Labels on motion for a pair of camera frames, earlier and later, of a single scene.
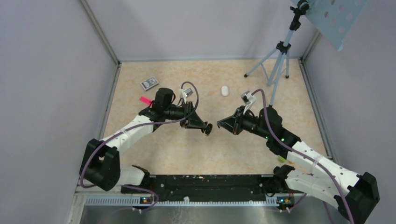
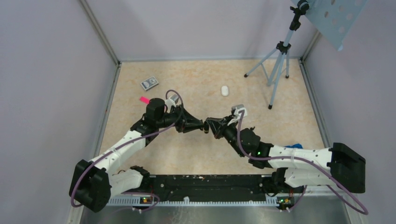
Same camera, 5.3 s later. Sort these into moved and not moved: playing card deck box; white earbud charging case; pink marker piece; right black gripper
Moved: right black gripper
Not moved: pink marker piece; playing card deck box; white earbud charging case
